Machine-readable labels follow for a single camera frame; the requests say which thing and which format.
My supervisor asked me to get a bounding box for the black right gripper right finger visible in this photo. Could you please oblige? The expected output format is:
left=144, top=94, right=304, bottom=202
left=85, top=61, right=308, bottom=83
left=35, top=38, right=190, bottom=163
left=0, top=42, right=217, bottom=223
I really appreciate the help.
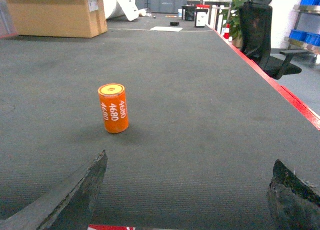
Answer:
left=266, top=159, right=320, bottom=229

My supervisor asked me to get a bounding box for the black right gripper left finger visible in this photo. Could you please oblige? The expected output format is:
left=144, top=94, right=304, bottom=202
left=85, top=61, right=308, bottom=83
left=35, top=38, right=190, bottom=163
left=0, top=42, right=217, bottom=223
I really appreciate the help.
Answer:
left=0, top=151, right=108, bottom=229

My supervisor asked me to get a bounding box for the orange 4680 battery can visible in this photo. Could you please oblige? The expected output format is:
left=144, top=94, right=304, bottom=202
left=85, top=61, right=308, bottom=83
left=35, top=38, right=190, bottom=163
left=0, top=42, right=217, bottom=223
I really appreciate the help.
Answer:
left=97, top=83, right=129, bottom=134

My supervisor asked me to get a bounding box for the blue bin on shelf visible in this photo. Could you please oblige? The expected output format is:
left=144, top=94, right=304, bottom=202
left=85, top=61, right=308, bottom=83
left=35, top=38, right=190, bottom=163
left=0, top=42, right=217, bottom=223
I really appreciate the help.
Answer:
left=289, top=30, right=320, bottom=46

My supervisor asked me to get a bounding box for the steel shelf rack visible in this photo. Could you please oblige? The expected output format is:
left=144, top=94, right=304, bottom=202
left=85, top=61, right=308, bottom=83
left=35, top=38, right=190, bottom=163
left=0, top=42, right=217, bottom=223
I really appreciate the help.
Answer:
left=284, top=0, right=320, bottom=65

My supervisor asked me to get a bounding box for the black office chair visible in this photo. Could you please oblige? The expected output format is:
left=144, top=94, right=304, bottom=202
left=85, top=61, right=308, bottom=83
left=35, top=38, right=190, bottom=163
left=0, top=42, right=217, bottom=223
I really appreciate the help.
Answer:
left=238, top=0, right=307, bottom=80

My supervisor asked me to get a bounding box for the large cardboard box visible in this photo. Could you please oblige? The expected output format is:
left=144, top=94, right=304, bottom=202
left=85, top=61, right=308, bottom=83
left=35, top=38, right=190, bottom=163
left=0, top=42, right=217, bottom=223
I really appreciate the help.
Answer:
left=5, top=0, right=108, bottom=38

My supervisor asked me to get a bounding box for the white flat sheet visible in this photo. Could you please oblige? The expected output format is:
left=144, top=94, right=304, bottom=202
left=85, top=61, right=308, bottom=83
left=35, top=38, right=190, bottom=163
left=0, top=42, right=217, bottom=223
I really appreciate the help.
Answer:
left=150, top=27, right=183, bottom=32

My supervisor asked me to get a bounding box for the small black round object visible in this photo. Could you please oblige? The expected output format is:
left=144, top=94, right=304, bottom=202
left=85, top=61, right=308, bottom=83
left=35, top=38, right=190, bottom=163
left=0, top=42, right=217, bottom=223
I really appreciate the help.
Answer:
left=170, top=22, right=180, bottom=26

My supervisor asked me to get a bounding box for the black framed sign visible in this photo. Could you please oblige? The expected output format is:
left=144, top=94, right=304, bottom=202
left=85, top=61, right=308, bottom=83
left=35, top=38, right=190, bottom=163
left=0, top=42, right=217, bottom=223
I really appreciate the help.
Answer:
left=194, top=9, right=208, bottom=28

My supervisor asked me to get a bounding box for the green potted plant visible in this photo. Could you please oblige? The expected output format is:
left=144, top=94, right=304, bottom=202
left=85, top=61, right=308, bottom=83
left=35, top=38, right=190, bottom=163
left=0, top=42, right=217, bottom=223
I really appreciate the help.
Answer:
left=227, top=0, right=248, bottom=40

